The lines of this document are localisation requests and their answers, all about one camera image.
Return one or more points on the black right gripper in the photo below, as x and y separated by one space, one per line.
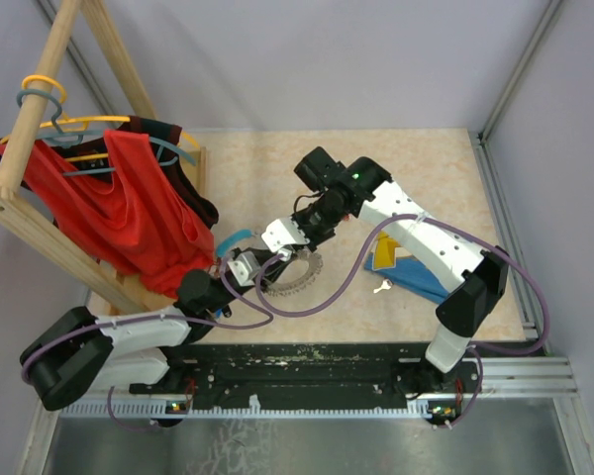
314 241

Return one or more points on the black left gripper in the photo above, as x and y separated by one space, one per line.
273 272

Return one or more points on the steel key ring disc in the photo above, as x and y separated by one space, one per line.
303 270

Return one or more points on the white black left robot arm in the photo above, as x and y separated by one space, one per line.
81 351

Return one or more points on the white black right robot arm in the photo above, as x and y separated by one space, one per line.
475 278

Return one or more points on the yellow blue cartoon cloth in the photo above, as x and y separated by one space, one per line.
403 271

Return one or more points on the loose silver key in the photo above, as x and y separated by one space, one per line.
386 284

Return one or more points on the red shirt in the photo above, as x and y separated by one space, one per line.
135 220

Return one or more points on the teal clothes hanger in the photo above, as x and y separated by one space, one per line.
89 155

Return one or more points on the yellow clothes hanger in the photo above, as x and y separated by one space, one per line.
59 120

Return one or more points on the wooden clothes rack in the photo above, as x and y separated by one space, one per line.
125 294

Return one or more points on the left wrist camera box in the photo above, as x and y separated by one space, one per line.
244 268

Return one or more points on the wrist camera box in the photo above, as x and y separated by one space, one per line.
244 268
281 235

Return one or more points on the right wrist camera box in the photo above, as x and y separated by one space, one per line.
281 235

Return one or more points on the blue handled key ring disc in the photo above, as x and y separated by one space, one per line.
231 241

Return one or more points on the aluminium frame rail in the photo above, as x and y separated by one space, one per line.
540 132

